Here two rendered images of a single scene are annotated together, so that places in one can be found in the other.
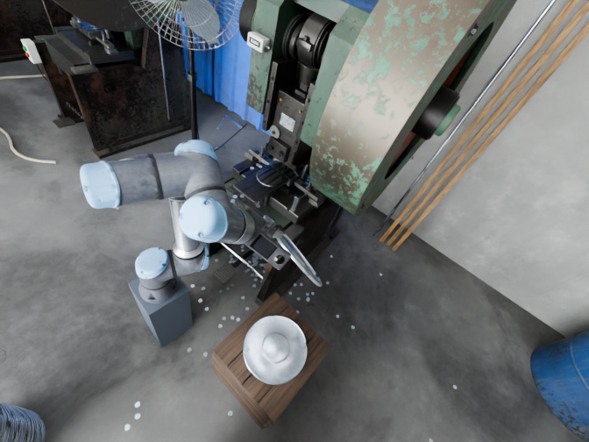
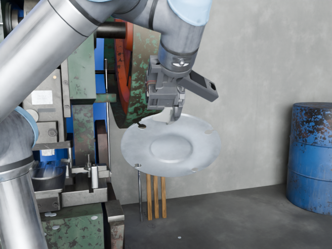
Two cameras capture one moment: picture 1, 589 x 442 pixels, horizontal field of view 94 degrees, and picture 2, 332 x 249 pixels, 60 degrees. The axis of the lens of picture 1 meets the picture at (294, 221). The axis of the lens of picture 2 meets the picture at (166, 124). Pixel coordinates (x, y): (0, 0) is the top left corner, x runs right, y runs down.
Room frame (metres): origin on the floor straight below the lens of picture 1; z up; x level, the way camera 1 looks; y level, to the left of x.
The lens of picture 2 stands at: (-0.08, 0.49, 1.16)
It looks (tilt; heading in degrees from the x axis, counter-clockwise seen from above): 10 degrees down; 321
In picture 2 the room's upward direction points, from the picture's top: straight up
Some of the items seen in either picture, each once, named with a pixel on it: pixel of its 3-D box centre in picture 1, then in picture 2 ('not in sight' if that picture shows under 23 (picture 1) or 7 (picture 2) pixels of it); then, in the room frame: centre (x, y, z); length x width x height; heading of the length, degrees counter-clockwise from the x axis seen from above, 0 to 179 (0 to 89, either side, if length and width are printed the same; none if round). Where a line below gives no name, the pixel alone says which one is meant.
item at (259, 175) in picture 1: (260, 191); (46, 193); (0.96, 0.21, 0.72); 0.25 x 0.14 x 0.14; 158
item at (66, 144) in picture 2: (289, 153); (48, 144); (1.13, 0.14, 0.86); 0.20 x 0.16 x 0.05; 68
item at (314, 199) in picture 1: (309, 188); (91, 165); (1.06, -0.02, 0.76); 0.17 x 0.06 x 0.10; 68
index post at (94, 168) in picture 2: (295, 202); (94, 175); (0.94, 0.03, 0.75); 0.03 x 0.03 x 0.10; 68
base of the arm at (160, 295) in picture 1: (157, 281); not in sight; (0.46, 0.45, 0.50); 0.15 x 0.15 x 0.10
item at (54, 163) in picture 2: (283, 171); (49, 169); (1.12, 0.14, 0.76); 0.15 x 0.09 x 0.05; 68
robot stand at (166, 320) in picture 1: (165, 307); not in sight; (0.46, 0.45, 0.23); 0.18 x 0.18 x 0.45; 60
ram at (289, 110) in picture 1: (292, 124); (43, 103); (1.09, 0.16, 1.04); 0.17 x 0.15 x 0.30; 158
